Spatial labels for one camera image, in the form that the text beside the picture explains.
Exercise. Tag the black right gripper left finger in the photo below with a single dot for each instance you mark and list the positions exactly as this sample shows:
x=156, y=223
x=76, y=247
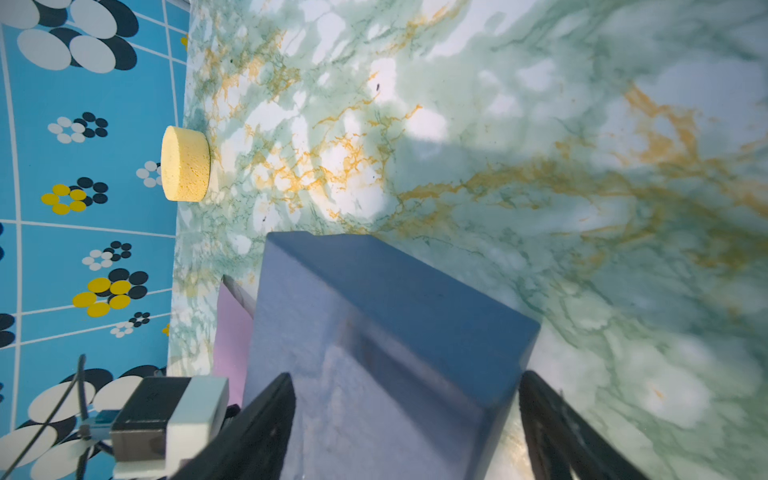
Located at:
x=254, y=444

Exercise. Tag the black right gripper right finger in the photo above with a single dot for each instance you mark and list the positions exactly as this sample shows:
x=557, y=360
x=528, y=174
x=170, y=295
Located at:
x=561, y=444

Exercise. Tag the purple wrapping paper sheet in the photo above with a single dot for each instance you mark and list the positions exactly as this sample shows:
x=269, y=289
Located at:
x=234, y=327

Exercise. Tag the dark blue gift box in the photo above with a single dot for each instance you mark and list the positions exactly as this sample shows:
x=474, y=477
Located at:
x=399, y=370

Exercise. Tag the yellow round sponge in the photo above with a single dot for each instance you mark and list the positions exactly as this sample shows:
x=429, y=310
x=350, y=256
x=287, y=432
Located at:
x=185, y=164

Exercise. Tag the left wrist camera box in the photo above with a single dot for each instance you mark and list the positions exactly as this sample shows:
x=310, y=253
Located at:
x=154, y=426

